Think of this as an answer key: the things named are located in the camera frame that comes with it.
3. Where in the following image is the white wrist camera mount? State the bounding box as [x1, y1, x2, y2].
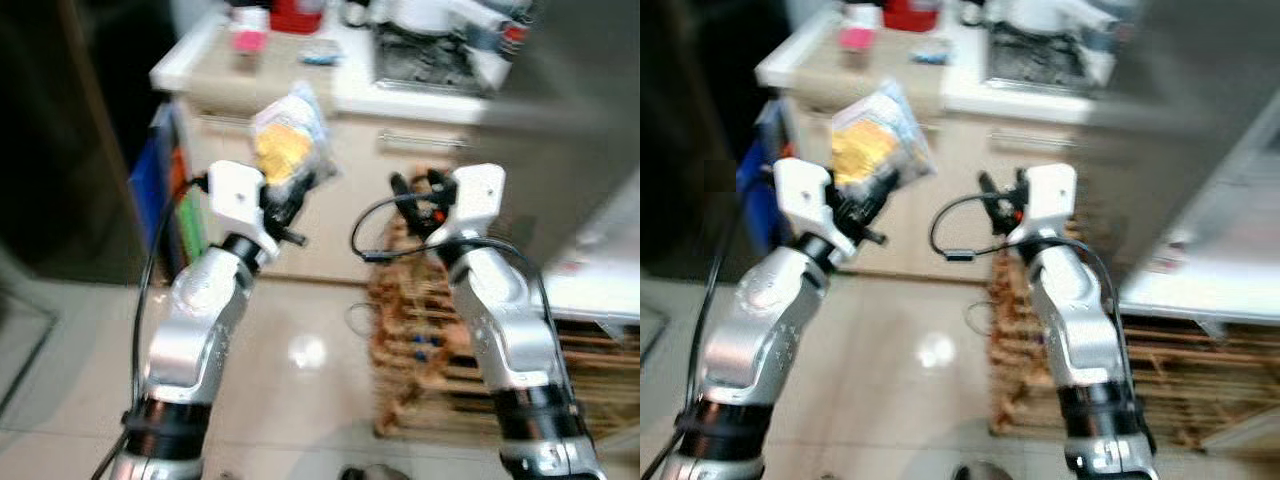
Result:
[1008, 162, 1079, 251]
[425, 163, 507, 251]
[772, 158, 851, 259]
[205, 160, 281, 259]

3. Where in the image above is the beige kitchen cabinet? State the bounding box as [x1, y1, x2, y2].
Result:
[165, 95, 561, 286]
[770, 90, 1141, 286]

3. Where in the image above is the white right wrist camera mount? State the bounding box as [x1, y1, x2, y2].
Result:
[1008, 162, 1079, 251]
[425, 163, 507, 251]

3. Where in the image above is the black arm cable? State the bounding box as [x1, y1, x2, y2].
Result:
[928, 192, 1136, 401]
[349, 192, 553, 401]
[92, 172, 213, 480]
[640, 180, 776, 480]

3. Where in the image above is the black gas hob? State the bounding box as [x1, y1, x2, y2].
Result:
[372, 22, 501, 96]
[985, 20, 1111, 91]

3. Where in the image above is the white fridge door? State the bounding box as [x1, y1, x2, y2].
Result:
[540, 175, 641, 326]
[1118, 125, 1280, 326]

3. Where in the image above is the red plastic board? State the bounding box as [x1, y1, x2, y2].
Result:
[168, 140, 191, 201]

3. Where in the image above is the green plastic board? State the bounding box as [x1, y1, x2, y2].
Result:
[178, 190, 208, 263]

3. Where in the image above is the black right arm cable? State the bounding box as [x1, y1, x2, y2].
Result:
[928, 192, 1136, 401]
[349, 192, 553, 401]

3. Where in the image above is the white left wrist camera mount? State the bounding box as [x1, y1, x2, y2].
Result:
[205, 160, 281, 259]
[772, 158, 851, 259]

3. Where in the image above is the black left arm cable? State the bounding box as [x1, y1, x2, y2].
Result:
[92, 172, 213, 480]
[640, 180, 776, 480]

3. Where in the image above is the clear plastic food bag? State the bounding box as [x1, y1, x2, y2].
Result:
[828, 78, 936, 191]
[248, 82, 339, 196]

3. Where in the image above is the red coffee machine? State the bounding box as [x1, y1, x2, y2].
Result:
[882, 0, 941, 33]
[268, 0, 326, 34]

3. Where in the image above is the pink plastic container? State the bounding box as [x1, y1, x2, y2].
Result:
[228, 22, 271, 56]
[838, 22, 881, 53]

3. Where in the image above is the white saucepan with handle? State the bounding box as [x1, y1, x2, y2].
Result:
[385, 0, 531, 41]
[1000, 0, 1141, 41]

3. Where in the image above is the silver cabinet handle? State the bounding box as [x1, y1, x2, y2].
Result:
[985, 128, 1069, 151]
[378, 130, 471, 153]

